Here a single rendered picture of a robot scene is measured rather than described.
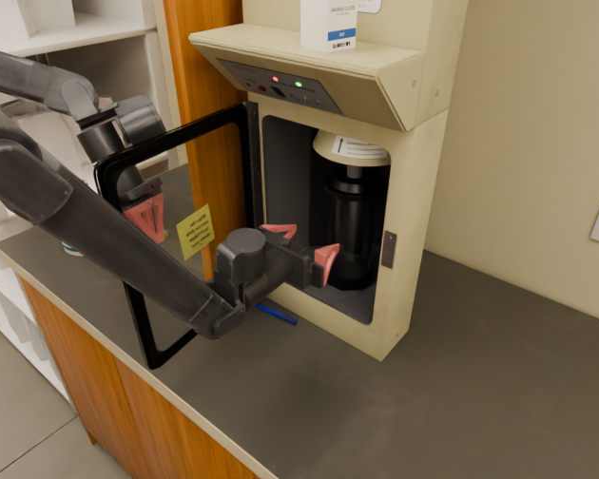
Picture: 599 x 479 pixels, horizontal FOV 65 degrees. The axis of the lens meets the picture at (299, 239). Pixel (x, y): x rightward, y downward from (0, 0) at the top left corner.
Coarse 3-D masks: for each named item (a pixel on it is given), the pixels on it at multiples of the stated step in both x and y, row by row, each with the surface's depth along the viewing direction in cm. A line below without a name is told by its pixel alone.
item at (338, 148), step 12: (324, 132) 79; (324, 144) 78; (336, 144) 76; (348, 144) 75; (360, 144) 75; (372, 144) 75; (324, 156) 78; (336, 156) 77; (348, 156) 76; (360, 156) 75; (372, 156) 75; (384, 156) 75
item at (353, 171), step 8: (344, 168) 89; (352, 168) 84; (360, 168) 85; (336, 176) 86; (344, 176) 86; (352, 176) 85; (360, 176) 86; (368, 176) 86; (336, 184) 85; (344, 184) 84; (352, 184) 83; (360, 184) 84; (368, 184) 84; (376, 184) 85; (352, 192) 83; (360, 192) 83
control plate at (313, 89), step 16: (224, 64) 69; (240, 64) 66; (240, 80) 73; (256, 80) 70; (272, 80) 66; (288, 80) 64; (304, 80) 61; (272, 96) 73; (288, 96) 70; (320, 96) 64; (336, 112) 67
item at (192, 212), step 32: (224, 128) 77; (160, 160) 68; (192, 160) 74; (224, 160) 80; (128, 192) 65; (160, 192) 70; (192, 192) 76; (224, 192) 83; (160, 224) 72; (192, 224) 78; (224, 224) 86; (192, 256) 81; (160, 320) 79
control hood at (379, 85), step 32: (224, 32) 68; (256, 32) 68; (288, 32) 68; (256, 64) 64; (288, 64) 59; (320, 64) 55; (352, 64) 53; (384, 64) 53; (416, 64) 57; (352, 96) 59; (384, 96) 55; (416, 96) 61
